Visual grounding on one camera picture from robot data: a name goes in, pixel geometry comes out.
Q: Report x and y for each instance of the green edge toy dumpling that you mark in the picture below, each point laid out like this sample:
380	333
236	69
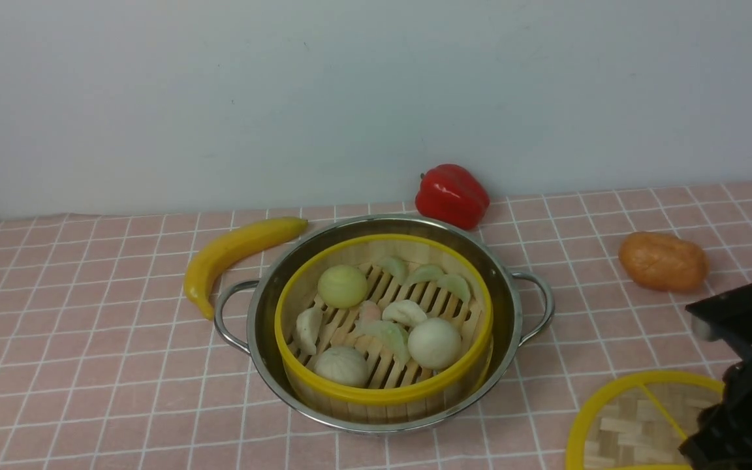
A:
425	273

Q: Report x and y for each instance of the yellow bamboo steamer lid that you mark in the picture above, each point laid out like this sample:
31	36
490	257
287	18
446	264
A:
638	421

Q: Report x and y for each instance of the yellow-green toy bun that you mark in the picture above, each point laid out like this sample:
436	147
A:
342	286

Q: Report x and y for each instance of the pink toy dumpling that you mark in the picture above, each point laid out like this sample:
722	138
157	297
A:
368	312

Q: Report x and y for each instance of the stainless steel pot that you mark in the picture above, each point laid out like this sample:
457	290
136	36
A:
523	304

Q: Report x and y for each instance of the cream toy bun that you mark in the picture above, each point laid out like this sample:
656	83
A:
343	365

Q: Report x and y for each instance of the red toy bell pepper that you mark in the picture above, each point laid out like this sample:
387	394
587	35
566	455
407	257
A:
451	194

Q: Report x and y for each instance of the light green toy dumpling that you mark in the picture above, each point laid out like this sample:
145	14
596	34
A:
396	267

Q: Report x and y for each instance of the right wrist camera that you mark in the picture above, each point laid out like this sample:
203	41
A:
728	317

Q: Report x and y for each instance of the yellow toy banana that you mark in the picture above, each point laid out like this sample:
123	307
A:
216	257

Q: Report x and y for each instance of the white toy bun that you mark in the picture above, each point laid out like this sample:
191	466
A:
435	344

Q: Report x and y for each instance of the yellow bamboo steamer basket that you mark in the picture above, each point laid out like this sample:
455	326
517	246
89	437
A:
393	393

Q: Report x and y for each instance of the white toy dumpling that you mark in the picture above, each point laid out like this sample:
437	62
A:
405	312

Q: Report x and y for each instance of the brown toy potato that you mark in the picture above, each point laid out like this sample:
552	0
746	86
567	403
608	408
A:
663	262

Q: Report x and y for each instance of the pale green toy dumpling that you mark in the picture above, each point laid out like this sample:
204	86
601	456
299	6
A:
307	330

